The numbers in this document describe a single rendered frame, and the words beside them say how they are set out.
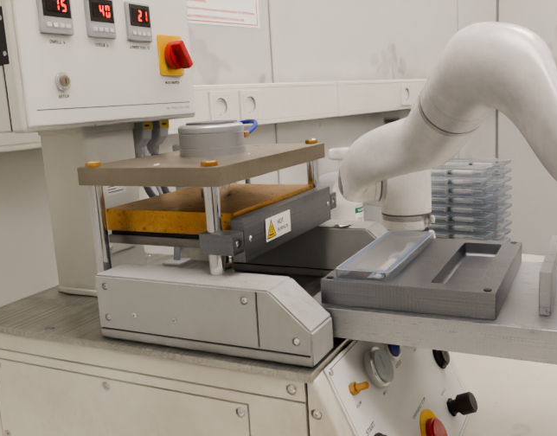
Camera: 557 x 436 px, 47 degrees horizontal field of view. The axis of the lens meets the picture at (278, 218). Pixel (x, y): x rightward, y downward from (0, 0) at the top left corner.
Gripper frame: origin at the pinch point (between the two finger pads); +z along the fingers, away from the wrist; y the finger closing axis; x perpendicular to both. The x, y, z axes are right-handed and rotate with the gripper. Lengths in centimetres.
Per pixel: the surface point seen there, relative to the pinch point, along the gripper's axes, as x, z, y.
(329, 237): 28.9, -20.2, 0.9
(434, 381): 32.2, -3.9, -13.9
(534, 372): 8.9, 3.3, -22.1
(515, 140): -203, -14, 16
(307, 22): -58, -59, 46
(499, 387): 16.0, 3.3, -18.5
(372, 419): 50, -8, -13
